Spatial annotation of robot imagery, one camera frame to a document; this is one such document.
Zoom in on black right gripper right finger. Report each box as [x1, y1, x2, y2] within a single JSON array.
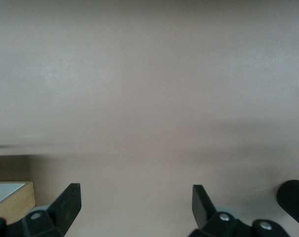
[[187, 184, 288, 237]]

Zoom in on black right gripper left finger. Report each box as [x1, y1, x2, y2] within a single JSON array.
[[0, 183, 81, 237]]

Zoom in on wooden drawer white front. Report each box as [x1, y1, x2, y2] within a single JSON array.
[[0, 181, 36, 218]]

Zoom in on black ribbed cylinder vase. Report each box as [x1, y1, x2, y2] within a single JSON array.
[[276, 180, 299, 227]]

